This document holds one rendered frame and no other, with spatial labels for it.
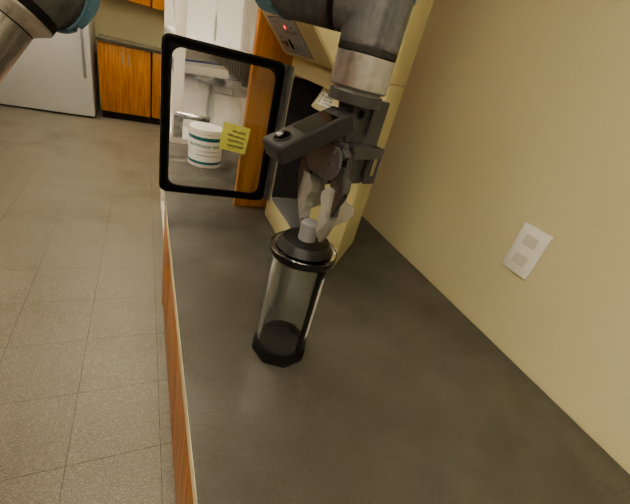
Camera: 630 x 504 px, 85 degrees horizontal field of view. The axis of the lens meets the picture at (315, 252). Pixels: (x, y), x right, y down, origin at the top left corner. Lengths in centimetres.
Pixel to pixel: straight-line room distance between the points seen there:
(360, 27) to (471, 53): 71
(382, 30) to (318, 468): 56
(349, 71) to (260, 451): 51
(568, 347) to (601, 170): 36
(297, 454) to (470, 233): 71
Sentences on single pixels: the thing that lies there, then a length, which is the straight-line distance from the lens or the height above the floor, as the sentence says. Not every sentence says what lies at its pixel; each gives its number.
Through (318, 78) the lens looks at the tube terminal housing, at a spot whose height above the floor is 138.
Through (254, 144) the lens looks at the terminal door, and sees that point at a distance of 107.
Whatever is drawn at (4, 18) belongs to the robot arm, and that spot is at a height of 137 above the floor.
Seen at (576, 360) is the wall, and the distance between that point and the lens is 91.
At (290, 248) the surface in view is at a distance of 52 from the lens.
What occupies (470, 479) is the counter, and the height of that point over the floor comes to 94.
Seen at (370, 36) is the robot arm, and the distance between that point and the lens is 47.
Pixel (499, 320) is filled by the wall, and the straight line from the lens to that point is 98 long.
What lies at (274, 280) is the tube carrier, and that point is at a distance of 56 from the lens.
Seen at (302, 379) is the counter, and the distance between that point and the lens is 65.
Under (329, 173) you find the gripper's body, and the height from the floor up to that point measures 130.
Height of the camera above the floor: 143
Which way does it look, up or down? 29 degrees down
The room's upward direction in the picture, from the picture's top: 16 degrees clockwise
